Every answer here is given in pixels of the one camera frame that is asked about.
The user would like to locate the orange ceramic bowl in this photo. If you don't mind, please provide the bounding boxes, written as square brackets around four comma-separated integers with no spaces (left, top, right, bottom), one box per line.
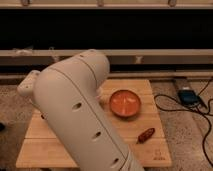
[109,90,141,118]

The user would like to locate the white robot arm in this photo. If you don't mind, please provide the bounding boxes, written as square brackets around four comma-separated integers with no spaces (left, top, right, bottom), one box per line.
[18,49,145,171]

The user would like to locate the wooden tabletop board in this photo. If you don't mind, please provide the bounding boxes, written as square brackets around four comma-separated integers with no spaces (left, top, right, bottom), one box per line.
[16,79,172,169]

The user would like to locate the black power adapter box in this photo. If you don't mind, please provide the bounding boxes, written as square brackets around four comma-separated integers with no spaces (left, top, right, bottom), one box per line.
[178,89,199,106]

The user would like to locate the black cable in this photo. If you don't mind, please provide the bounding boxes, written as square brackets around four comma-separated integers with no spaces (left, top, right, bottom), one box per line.
[153,78,213,167]

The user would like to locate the horizontal wooden rail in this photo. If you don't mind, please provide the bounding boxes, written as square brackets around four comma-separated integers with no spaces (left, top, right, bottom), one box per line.
[0,49,213,57]

